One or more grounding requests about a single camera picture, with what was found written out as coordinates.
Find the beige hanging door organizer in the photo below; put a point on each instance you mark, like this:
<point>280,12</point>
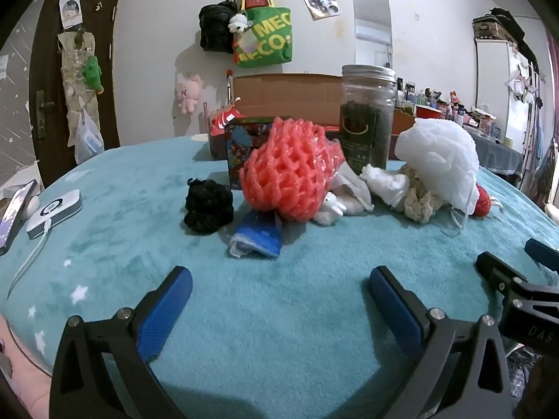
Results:
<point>72,74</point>

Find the pink bedsheet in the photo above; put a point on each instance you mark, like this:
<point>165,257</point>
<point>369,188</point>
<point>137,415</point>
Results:
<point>22,379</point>

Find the red foam fruit net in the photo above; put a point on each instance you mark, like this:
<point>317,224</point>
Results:
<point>284,170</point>

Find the photo on door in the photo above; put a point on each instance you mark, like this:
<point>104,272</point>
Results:
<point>70,8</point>

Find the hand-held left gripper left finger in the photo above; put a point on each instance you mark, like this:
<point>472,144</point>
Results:
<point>166,310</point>

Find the pink curtain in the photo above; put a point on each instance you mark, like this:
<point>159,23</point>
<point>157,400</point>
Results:
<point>553,96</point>

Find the white wardrobe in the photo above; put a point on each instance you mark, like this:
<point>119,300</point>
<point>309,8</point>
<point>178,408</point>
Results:
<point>493,83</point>

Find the dark brown door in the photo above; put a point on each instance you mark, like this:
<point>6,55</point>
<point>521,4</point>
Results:
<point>48,74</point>

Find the red bowl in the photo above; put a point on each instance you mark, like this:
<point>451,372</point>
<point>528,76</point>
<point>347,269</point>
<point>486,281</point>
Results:
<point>428,112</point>

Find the black knitted scrunchie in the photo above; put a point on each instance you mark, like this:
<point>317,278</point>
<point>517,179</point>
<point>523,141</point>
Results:
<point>208,205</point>

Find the cardboard box with red lining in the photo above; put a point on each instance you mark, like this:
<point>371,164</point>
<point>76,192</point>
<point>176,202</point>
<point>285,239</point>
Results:
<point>284,91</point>

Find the white hanging garment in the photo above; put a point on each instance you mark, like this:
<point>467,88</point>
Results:
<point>522,83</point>

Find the green tote bag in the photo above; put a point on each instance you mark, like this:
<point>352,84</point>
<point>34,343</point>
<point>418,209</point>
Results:
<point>270,39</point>

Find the dark bag on wardrobe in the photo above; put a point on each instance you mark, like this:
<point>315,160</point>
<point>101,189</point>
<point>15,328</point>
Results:
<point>493,26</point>

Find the red knitted ball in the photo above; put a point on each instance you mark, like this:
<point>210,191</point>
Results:
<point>482,203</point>

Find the white power bank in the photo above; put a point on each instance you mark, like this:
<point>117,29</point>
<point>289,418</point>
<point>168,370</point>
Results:
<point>54,211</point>

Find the cream crocheted toy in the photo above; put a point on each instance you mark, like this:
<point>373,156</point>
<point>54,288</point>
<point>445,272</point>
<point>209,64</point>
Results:
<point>421,203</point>

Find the row of cosmetic bottles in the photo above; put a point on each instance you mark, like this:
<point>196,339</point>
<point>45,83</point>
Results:
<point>454,109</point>

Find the white mesh bath loofah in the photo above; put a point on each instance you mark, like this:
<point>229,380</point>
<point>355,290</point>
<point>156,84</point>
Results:
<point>436,157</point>

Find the rectangular tin box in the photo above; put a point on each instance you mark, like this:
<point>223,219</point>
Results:
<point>238,152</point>

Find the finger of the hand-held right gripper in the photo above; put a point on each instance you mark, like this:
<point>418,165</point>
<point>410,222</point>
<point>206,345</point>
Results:
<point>543,251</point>
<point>498,273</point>

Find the small white plush toy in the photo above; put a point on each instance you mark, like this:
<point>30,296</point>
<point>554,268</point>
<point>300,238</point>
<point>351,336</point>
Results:
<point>329,209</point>

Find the smartphone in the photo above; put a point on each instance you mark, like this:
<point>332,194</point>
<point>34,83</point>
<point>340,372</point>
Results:
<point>13,218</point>

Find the white gauze pouch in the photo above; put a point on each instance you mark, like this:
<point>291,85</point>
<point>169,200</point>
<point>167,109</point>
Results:
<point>353,187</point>

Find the white cloth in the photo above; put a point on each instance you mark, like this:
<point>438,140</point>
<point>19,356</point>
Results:
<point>384,183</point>

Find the pale pink plush toy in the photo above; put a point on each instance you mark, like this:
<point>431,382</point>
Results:
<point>187,94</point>

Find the wall mirror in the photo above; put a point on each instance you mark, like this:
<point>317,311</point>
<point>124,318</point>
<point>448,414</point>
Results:
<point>371,26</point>

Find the black backpack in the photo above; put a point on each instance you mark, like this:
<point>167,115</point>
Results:
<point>214,26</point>

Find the glass jar of tea leaves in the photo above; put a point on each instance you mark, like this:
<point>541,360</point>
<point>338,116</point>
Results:
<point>364,126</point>

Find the clear plastic bag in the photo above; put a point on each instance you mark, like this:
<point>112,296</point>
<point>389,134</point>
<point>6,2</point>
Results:
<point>89,139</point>

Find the wall photo collage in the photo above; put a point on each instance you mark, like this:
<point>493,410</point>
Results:
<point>319,0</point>

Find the green plush toy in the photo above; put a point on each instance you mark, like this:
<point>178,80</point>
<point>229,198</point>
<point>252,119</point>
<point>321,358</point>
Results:
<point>92,72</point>

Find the pink rods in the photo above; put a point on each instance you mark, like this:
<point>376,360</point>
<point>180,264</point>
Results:
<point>205,118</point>

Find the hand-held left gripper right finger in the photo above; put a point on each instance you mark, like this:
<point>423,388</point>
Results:
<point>393,310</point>

